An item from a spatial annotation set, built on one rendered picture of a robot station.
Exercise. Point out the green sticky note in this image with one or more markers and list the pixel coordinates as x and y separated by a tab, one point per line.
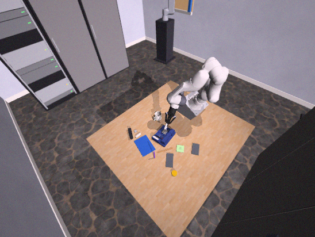
180	148

